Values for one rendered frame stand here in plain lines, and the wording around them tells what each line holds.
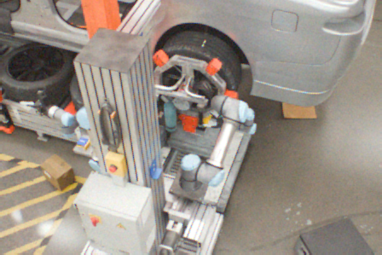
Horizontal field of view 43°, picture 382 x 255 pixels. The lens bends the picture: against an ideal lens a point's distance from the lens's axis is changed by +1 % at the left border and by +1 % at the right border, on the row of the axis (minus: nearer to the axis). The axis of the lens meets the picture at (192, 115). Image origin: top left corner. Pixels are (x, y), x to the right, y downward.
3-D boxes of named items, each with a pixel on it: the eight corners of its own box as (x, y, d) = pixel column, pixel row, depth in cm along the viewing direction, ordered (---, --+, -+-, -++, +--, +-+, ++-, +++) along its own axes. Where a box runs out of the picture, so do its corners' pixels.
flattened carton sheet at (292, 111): (308, 79, 491) (309, 77, 488) (316, 119, 453) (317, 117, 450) (278, 78, 492) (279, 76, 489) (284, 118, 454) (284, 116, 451)
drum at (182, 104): (199, 94, 367) (199, 80, 357) (190, 113, 353) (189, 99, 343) (182, 89, 371) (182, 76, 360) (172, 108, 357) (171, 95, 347)
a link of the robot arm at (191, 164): (187, 162, 305) (186, 148, 295) (205, 170, 301) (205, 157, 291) (177, 176, 298) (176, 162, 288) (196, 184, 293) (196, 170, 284)
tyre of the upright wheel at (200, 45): (260, 72, 364) (194, 14, 347) (251, 92, 349) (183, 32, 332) (208, 107, 412) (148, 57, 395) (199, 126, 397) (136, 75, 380)
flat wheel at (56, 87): (-3, 109, 430) (-11, 89, 413) (13, 60, 475) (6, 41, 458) (73, 106, 432) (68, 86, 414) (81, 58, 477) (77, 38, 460)
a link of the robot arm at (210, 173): (199, 179, 299) (230, 96, 298) (220, 188, 294) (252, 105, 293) (192, 180, 287) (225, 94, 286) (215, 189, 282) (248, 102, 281)
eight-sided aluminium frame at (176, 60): (224, 118, 377) (227, 66, 337) (222, 124, 373) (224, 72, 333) (159, 102, 390) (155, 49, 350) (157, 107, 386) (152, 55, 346)
